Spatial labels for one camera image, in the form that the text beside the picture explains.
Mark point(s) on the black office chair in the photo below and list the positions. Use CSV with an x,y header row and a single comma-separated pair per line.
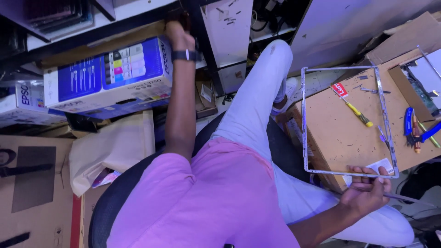
x,y
106,206

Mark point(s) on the small white blue printer box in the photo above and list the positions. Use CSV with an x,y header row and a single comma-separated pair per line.
x,y
27,103

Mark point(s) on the black wristband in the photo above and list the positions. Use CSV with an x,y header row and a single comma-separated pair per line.
x,y
184,55

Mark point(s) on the small purple metal bracket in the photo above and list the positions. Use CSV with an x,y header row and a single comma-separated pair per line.
x,y
383,136

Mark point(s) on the small metal hinge bracket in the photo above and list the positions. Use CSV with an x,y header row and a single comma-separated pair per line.
x,y
374,91

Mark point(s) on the red label card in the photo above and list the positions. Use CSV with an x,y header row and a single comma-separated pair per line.
x,y
339,90

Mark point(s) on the black bag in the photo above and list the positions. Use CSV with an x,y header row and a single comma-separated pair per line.
x,y
422,184

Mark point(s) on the laptop display panel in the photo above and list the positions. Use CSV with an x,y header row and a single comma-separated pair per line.
x,y
425,75

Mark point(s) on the person's left hand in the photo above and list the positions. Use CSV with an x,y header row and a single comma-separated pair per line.
x,y
181,38

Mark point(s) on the person's right hand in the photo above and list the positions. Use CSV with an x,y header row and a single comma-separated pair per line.
x,y
365,196

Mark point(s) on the person's left fingers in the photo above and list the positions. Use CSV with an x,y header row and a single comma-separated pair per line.
x,y
172,27

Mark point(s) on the beige padded envelope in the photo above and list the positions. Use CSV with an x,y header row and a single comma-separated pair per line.
x,y
110,148

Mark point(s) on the white trousers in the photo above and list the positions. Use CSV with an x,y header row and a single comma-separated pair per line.
x,y
255,100

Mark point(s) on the brown cardboard work box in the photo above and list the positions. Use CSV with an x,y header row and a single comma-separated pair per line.
x,y
341,137

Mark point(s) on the silver metal screen frame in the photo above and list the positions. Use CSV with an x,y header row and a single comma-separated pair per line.
x,y
304,120

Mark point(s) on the stack of dark laptops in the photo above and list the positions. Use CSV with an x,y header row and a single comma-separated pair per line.
x,y
58,15

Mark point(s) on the large blue white printer box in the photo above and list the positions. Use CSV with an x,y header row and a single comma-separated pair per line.
x,y
103,75

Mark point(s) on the brown cardboard flap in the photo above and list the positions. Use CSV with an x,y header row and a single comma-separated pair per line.
x,y
410,38

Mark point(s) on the colourful printed packet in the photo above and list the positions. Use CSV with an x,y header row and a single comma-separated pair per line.
x,y
106,177

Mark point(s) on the thin grey metal strip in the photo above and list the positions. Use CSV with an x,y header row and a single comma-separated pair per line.
x,y
410,199

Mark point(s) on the pink shirt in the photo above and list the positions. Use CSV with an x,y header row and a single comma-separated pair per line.
x,y
206,203

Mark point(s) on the large brown monitor carton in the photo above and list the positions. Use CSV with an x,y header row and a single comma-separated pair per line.
x,y
38,193

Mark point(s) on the white shelf unit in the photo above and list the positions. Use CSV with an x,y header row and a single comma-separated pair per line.
x,y
227,31

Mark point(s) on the white paper label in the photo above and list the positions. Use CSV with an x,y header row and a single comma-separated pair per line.
x,y
382,164

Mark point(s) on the small brown carton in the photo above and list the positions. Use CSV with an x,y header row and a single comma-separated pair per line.
x,y
206,98

